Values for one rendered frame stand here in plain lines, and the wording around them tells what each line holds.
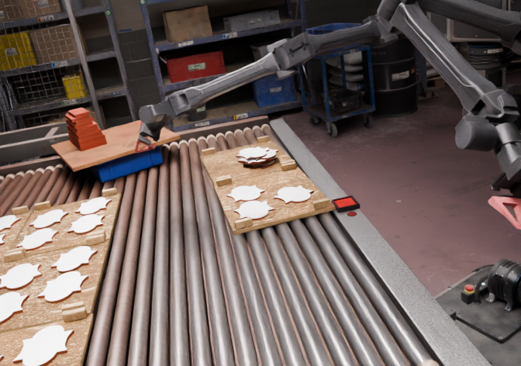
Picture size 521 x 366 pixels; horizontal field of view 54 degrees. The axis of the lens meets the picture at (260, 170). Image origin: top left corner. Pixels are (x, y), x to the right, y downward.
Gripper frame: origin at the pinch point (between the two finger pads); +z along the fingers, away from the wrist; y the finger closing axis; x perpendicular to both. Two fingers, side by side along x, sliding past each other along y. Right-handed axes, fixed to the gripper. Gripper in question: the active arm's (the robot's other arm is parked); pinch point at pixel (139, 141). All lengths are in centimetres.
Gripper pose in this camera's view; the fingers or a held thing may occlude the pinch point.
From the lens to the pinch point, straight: 187.1
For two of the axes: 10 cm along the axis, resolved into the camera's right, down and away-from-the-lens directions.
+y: 0.3, 7.1, -7.1
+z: -6.4, 5.6, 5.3
